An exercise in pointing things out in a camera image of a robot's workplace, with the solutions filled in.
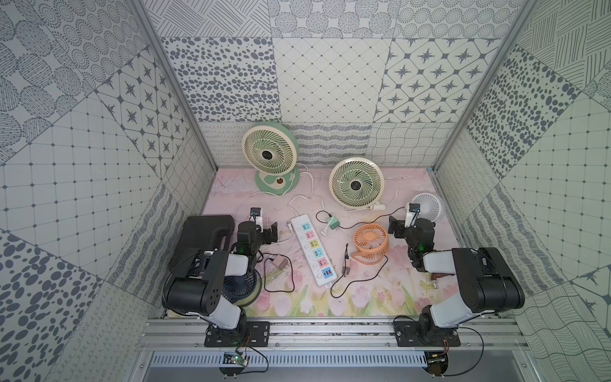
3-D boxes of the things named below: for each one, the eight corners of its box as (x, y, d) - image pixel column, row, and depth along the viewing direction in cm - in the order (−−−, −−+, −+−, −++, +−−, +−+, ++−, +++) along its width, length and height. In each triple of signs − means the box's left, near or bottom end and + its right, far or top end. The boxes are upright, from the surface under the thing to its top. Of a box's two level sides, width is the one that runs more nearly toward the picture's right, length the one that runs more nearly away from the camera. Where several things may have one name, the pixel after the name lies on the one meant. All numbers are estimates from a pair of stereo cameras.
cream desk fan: (330, 211, 106) (333, 181, 90) (329, 188, 114) (332, 157, 99) (377, 211, 106) (388, 181, 90) (372, 188, 115) (381, 157, 99)
